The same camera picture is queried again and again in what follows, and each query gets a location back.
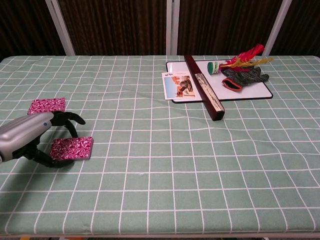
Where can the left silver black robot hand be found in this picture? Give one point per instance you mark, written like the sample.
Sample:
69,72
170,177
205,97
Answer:
22,132

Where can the red pink patterned box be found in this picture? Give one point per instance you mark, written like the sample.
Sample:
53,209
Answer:
71,148
46,105

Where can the green checked tablecloth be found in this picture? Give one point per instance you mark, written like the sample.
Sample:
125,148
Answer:
160,175

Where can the picture postcard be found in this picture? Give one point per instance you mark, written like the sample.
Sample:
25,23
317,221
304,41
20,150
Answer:
175,87

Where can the dark wooden long box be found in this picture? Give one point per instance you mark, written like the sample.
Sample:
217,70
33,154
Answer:
192,66

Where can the feather shuttlecock with green base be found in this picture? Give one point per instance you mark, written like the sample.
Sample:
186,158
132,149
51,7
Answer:
213,67

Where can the white board with black rim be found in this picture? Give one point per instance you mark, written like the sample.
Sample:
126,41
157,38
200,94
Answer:
250,90

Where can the grey knitted glove orange cuff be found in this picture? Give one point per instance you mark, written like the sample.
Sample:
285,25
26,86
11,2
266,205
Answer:
247,75

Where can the white slanted frame post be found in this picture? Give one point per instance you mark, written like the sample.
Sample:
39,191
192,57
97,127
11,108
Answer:
277,27
61,27

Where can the white upright frame post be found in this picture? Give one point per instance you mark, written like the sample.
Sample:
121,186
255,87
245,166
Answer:
172,27

